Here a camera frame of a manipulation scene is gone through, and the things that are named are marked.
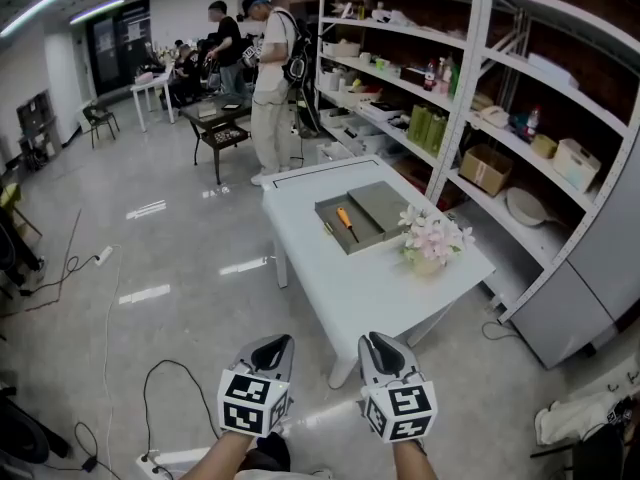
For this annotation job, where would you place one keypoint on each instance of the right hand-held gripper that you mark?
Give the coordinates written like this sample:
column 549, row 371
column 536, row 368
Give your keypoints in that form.
column 402, row 408

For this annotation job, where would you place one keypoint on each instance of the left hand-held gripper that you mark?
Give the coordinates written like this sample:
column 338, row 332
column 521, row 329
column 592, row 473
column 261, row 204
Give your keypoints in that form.
column 252, row 403

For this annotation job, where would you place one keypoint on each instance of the grey box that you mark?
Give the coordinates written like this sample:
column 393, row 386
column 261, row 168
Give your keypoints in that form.
column 361, row 220

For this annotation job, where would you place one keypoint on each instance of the orange screwdriver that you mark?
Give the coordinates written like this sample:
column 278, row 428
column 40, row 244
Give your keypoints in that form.
column 345, row 218

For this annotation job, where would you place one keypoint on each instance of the person's left forearm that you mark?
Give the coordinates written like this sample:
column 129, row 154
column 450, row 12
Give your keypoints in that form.
column 220, row 455

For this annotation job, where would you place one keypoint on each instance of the person's right forearm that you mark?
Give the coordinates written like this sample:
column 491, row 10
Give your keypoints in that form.
column 412, row 460

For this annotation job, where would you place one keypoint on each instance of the grey box lid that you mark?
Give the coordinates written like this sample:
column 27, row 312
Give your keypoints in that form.
column 381, row 203

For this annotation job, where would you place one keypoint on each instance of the cardboard box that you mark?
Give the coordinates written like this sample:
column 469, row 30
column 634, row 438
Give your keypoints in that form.
column 485, row 170

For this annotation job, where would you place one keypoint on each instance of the white table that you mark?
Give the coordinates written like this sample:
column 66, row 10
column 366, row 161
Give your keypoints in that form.
column 350, row 293

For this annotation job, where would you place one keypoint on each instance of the pink flowers in pot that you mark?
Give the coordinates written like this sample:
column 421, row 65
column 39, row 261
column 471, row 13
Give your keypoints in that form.
column 431, row 242

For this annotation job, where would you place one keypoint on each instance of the white power strip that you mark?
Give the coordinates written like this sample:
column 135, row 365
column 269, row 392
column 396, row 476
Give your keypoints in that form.
column 104, row 256

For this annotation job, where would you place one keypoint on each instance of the white cloth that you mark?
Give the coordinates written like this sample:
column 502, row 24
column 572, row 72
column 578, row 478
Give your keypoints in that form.
column 570, row 418

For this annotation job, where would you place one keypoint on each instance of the white pan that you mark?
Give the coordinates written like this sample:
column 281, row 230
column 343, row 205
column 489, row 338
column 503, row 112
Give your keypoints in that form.
column 527, row 207

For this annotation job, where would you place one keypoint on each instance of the grey cabinet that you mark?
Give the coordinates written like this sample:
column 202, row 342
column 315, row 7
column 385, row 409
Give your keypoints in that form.
column 600, row 273

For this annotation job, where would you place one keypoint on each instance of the black low table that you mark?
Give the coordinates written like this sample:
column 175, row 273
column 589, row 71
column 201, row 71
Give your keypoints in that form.
column 215, row 115

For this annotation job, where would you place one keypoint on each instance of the white telephone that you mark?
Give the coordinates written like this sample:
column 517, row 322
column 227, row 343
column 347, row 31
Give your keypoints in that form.
column 494, row 116

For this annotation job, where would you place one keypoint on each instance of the small yellow container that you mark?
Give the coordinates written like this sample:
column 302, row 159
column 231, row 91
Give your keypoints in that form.
column 543, row 146

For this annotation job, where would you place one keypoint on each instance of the white storage basket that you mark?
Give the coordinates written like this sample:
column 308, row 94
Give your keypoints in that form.
column 576, row 165

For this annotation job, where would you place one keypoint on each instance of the red-capped clear bottle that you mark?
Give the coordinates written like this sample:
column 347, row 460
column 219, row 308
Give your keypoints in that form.
column 533, row 123

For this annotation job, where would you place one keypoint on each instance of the dark soda bottle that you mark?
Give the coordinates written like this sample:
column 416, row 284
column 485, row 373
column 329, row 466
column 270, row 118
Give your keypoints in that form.
column 430, row 78

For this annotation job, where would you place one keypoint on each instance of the black chair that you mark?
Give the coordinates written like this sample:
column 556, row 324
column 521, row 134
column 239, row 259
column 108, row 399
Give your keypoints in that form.
column 100, row 118

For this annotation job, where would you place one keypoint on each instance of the white long desk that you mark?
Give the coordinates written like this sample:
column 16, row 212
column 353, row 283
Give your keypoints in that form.
column 150, row 84

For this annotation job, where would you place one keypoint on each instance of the white metal shelf rack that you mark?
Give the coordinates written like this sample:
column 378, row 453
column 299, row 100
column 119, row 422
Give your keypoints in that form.
column 479, row 68

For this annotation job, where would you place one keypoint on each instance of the grey crate rack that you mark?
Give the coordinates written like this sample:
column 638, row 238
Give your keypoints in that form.
column 37, row 128

